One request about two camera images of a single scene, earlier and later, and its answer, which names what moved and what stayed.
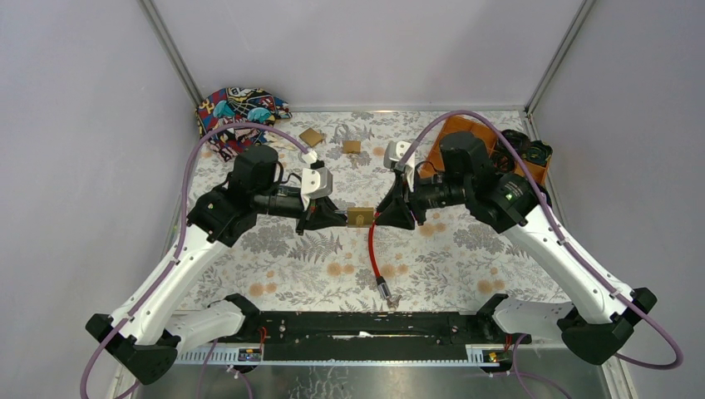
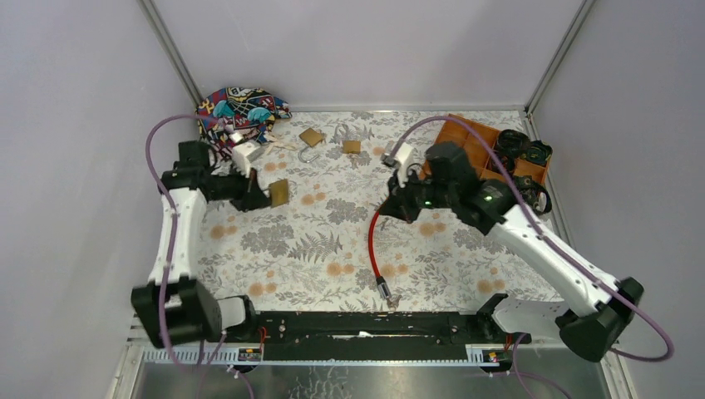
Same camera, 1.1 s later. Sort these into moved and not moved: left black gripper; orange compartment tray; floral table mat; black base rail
Moved: left black gripper
Not moved: orange compartment tray; black base rail; floral table mat
